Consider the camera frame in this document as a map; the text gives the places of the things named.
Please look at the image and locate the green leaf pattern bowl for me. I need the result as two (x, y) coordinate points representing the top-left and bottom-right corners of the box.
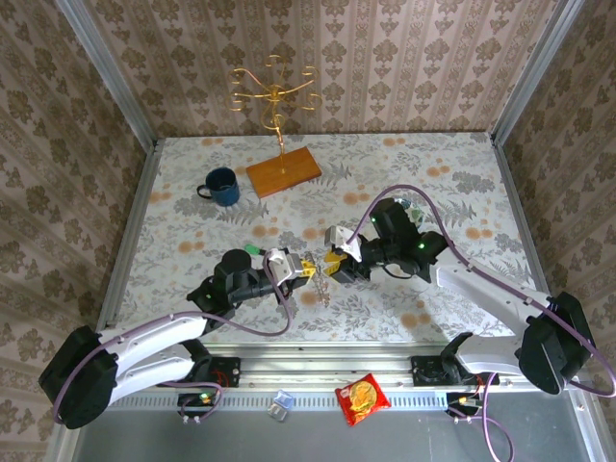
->
(401, 196), (427, 227)

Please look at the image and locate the floral table cover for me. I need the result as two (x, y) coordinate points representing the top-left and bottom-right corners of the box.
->
(103, 133), (552, 346)

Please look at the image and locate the dark blue enamel mug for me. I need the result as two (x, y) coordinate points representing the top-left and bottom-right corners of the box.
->
(195, 167), (242, 208)

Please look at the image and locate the small black controller board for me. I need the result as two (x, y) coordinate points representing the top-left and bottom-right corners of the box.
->
(445, 390), (485, 425)
(177, 390), (225, 425)

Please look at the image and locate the small clear plastic box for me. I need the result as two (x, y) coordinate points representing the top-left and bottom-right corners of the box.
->
(267, 390), (295, 423)

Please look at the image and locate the red snack packet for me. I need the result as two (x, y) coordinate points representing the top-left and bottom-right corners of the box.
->
(334, 372), (392, 427)

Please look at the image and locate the grey metal panel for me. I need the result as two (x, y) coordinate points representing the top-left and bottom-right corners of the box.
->
(71, 390), (596, 462)

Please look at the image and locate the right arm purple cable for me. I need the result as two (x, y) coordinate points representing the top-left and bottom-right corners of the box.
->
(348, 184), (616, 462)

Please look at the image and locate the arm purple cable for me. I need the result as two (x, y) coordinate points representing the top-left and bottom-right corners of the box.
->
(51, 252), (295, 427)
(348, 184), (616, 462)

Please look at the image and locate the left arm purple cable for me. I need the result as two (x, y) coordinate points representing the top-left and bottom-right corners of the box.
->
(51, 252), (295, 427)

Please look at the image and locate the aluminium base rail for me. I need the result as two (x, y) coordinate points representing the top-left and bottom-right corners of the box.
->
(153, 342), (530, 392)

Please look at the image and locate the gold wire stand wooden base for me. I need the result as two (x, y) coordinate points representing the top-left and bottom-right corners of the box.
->
(225, 54), (323, 200)

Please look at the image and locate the slotted metal cable duct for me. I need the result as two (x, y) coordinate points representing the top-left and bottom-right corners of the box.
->
(113, 388), (487, 411)

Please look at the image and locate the aluminium table side rail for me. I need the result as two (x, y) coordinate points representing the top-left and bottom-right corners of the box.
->
(489, 134), (554, 297)
(93, 139), (163, 338)

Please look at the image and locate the aluminium frame post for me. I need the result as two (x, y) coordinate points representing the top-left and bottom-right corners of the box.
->
(53, 0), (160, 151)
(490, 0), (586, 145)

